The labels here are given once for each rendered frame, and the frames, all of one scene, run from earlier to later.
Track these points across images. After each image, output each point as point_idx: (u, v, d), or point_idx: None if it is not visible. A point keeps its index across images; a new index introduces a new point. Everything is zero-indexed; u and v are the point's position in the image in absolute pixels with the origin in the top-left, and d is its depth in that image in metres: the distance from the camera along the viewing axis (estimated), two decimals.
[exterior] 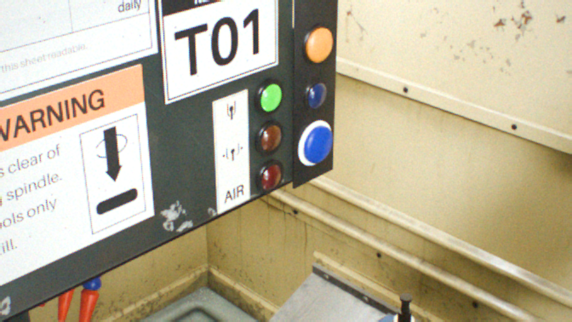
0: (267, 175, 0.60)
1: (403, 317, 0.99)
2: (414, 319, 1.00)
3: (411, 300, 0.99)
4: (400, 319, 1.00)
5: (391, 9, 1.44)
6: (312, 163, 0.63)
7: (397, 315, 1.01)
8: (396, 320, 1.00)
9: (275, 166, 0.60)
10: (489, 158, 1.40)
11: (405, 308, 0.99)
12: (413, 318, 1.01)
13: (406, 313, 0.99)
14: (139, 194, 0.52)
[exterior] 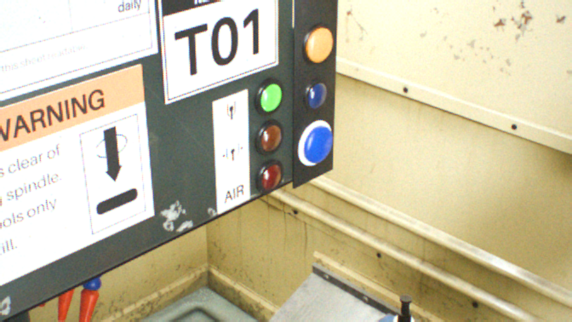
0: (267, 175, 0.60)
1: (403, 318, 0.99)
2: (414, 320, 1.01)
3: (411, 301, 0.99)
4: (400, 320, 1.00)
5: (391, 9, 1.44)
6: (312, 163, 0.63)
7: (397, 317, 1.01)
8: (396, 321, 1.00)
9: (275, 166, 0.60)
10: (489, 158, 1.40)
11: (405, 309, 0.99)
12: (413, 319, 1.01)
13: (406, 313, 0.99)
14: (139, 194, 0.52)
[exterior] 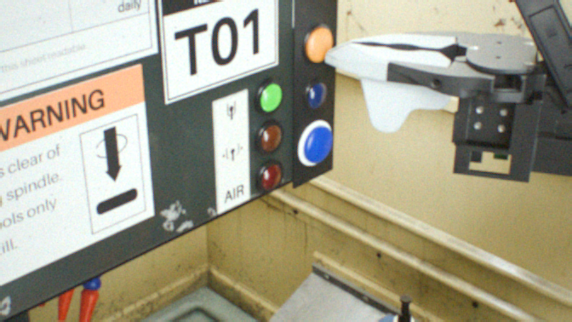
0: (267, 175, 0.60)
1: (403, 318, 0.99)
2: (414, 320, 1.01)
3: (411, 301, 0.99)
4: (400, 320, 1.00)
5: (391, 9, 1.44)
6: (312, 163, 0.63)
7: (397, 317, 1.01)
8: (396, 321, 1.00)
9: (275, 166, 0.60)
10: (489, 158, 1.40)
11: (405, 309, 0.99)
12: (413, 319, 1.01)
13: (406, 313, 0.99)
14: (139, 194, 0.52)
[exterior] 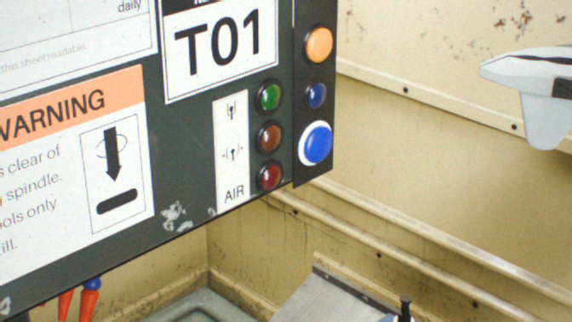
0: (267, 175, 0.60)
1: (403, 318, 0.99)
2: (414, 320, 1.01)
3: (411, 301, 0.99)
4: (400, 320, 1.00)
5: (391, 9, 1.44)
6: (312, 163, 0.63)
7: (397, 317, 1.01)
8: (396, 321, 1.00)
9: (275, 166, 0.60)
10: (489, 158, 1.40)
11: (405, 309, 0.99)
12: (413, 319, 1.01)
13: (406, 313, 0.99)
14: (139, 194, 0.52)
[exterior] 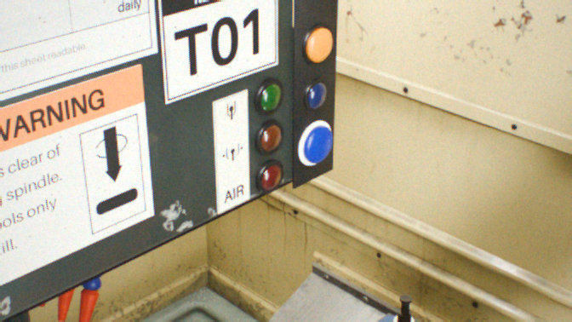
0: (267, 175, 0.60)
1: (403, 318, 0.99)
2: (414, 320, 1.01)
3: (411, 301, 0.99)
4: (400, 320, 1.00)
5: (391, 9, 1.44)
6: (312, 163, 0.63)
7: (397, 317, 1.01)
8: (396, 321, 1.00)
9: (275, 166, 0.60)
10: (489, 158, 1.40)
11: (405, 309, 0.99)
12: (413, 319, 1.01)
13: (406, 313, 0.99)
14: (139, 194, 0.52)
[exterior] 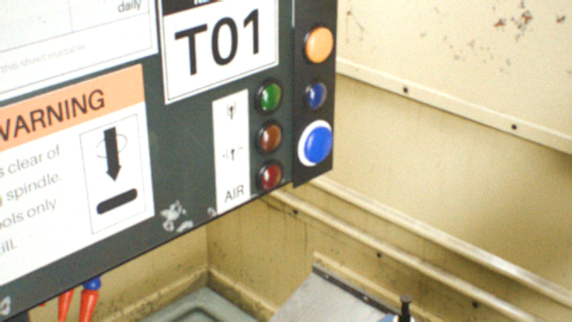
0: (267, 175, 0.60)
1: (403, 318, 0.99)
2: (414, 320, 1.01)
3: (411, 301, 0.99)
4: (400, 320, 1.00)
5: (391, 9, 1.44)
6: (312, 163, 0.63)
7: (397, 317, 1.01)
8: (396, 321, 1.00)
9: (275, 166, 0.60)
10: (489, 158, 1.40)
11: (405, 309, 0.99)
12: (413, 319, 1.01)
13: (406, 313, 0.99)
14: (139, 194, 0.52)
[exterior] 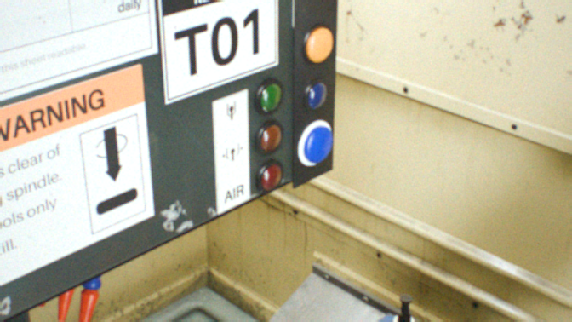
0: (267, 175, 0.60)
1: (403, 318, 0.99)
2: (414, 320, 1.01)
3: (411, 301, 0.99)
4: (400, 320, 1.00)
5: (391, 9, 1.44)
6: (312, 163, 0.63)
7: (397, 317, 1.01)
8: (396, 321, 1.00)
9: (275, 166, 0.60)
10: (489, 158, 1.40)
11: (405, 309, 0.99)
12: (413, 319, 1.01)
13: (406, 313, 0.99)
14: (139, 194, 0.52)
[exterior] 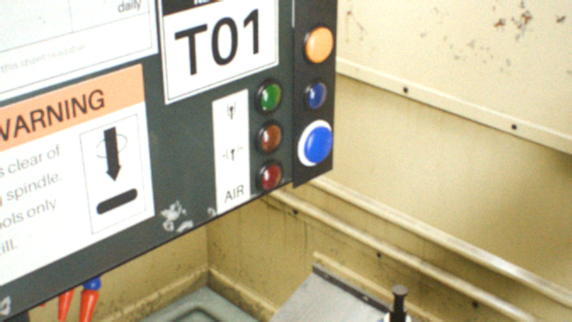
0: (267, 175, 0.60)
1: (397, 315, 0.77)
2: (409, 319, 0.78)
3: (407, 294, 0.76)
4: (392, 319, 0.77)
5: (391, 9, 1.44)
6: (312, 163, 0.63)
7: (388, 314, 0.79)
8: (387, 320, 0.78)
9: (275, 166, 0.60)
10: (489, 158, 1.40)
11: (399, 304, 0.77)
12: (408, 317, 0.78)
13: (400, 310, 0.77)
14: (139, 194, 0.52)
